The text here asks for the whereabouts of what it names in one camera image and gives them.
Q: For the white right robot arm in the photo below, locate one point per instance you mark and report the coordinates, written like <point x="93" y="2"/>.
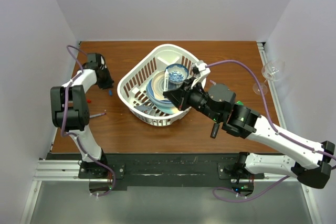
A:
<point x="305" y="160"/>

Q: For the blue rimmed plate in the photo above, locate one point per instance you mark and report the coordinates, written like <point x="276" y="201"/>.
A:
<point x="150" y="93"/>

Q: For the purple pen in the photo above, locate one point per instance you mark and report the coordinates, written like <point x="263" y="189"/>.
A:
<point x="97" y="115"/>

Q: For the blue floral ceramic bowl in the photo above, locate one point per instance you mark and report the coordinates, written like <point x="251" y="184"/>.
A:
<point x="177" y="73"/>

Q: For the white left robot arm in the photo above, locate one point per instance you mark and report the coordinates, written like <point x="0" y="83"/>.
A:
<point x="70" y="112"/>

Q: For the white plastic dish basket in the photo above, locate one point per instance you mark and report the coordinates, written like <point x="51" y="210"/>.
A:
<point x="132" y="87"/>

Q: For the white blue marker pen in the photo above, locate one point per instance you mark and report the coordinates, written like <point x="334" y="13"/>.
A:
<point x="166" y="80"/>

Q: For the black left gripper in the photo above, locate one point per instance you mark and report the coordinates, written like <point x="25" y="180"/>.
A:
<point x="108" y="83"/>

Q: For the clear wine glass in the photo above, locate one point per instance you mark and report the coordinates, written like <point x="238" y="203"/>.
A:
<point x="272" y="71"/>

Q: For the black green highlighter pen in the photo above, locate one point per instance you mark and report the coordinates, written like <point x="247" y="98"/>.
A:
<point x="215" y="129"/>

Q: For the cream and teal plate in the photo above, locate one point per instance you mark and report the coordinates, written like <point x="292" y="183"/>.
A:
<point x="170" y="110"/>

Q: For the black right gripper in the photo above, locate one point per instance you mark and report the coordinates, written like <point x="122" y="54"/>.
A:
<point x="179" y="96"/>

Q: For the beige blue swirl plate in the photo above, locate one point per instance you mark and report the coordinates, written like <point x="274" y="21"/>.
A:
<point x="158" y="85"/>

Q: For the grey ceramic mug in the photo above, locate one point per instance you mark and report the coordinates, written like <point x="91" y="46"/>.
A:
<point x="146" y="108"/>

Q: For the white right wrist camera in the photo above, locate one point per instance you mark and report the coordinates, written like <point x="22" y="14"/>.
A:
<point x="200" y="71"/>

